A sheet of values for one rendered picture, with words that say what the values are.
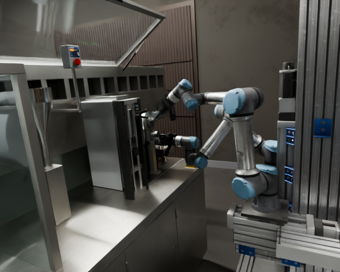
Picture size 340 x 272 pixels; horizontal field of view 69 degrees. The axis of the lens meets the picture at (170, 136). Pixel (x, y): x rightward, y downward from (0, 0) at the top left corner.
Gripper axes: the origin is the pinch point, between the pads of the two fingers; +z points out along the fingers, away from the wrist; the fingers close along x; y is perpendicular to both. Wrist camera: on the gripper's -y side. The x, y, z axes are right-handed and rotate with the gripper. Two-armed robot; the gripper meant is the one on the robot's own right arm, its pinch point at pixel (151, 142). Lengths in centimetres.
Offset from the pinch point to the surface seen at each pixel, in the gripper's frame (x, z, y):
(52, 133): 57, 30, 19
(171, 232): 33, -29, -45
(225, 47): -245, 12, 86
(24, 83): 103, -26, 45
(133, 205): 53, -19, -19
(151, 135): 11.3, -7.2, 8.4
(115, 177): 41.3, 1.6, -11.2
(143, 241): 61, -29, -33
